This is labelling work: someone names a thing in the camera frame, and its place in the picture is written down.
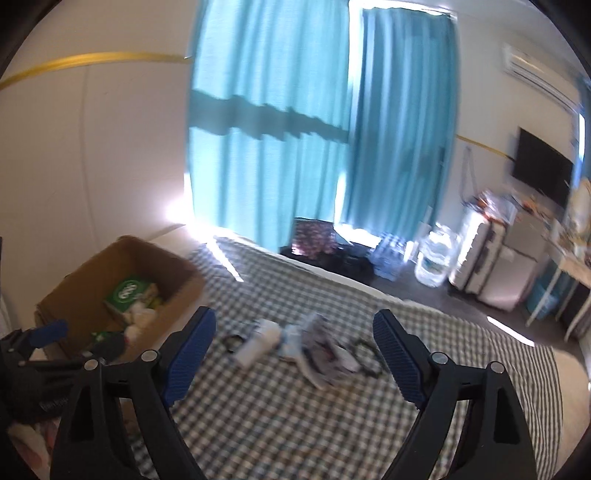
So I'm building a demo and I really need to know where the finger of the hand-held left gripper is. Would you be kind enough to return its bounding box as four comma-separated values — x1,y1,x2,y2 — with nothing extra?
84,332,126,367
21,320,70,358

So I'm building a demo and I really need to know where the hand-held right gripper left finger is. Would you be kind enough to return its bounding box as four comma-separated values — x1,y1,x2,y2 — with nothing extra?
50,305,218,480

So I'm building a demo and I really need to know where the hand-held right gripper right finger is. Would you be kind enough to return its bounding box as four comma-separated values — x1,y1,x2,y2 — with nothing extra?
372,309,539,480

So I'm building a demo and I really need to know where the brown cardboard box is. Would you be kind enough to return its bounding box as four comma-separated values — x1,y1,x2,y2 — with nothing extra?
34,235,206,370

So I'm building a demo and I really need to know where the white tube bottle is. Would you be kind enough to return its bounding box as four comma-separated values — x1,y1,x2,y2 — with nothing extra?
235,319,281,367

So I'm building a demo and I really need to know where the printed packet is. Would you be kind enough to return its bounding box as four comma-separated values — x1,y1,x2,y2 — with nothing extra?
300,313,361,389

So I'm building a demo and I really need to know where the green box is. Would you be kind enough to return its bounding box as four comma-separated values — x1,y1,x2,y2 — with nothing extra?
104,275,160,319

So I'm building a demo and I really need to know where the light blue packet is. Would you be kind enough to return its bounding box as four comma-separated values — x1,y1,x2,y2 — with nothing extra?
277,325,308,358

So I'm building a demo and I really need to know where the large clear water jug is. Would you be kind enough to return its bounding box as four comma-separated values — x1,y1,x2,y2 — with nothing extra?
414,224,462,288

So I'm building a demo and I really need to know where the checked blanket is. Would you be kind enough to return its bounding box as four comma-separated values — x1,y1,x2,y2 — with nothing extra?
124,235,564,480

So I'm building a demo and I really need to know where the pack of water bottles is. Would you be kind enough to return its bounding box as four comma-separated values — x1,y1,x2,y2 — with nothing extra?
372,233,411,280

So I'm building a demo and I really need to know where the black bag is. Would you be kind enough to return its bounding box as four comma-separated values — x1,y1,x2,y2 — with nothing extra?
279,244,377,284

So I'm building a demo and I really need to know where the white suitcase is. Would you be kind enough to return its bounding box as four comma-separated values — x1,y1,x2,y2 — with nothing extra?
450,203,506,296

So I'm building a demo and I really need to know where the white mini fridge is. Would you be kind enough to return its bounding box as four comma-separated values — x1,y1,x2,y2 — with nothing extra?
480,219,550,312

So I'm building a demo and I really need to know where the patterned bag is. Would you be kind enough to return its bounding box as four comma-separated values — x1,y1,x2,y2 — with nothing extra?
293,218,335,257

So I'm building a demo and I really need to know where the teal bin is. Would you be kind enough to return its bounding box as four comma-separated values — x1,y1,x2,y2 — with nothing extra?
529,272,561,319

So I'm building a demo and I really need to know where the white desk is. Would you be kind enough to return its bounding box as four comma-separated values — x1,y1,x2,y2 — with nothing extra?
526,222,591,340

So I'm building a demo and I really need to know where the teal curtain panel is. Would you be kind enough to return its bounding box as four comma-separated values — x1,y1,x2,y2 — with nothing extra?
187,0,352,252
342,7,462,236

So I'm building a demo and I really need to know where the white air conditioner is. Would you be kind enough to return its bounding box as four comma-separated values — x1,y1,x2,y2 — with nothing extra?
501,44,583,109

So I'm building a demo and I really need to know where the black wall television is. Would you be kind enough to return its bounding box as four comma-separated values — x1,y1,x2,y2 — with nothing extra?
510,127,575,208

